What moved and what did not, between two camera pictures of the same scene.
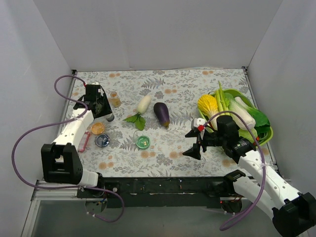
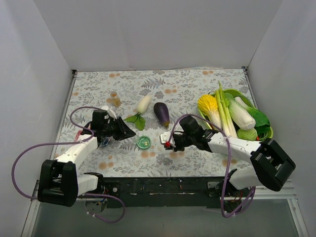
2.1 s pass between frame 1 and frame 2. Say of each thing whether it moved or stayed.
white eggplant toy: stayed
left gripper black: moved
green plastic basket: stayed
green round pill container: stayed
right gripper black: moved
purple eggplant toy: stayed
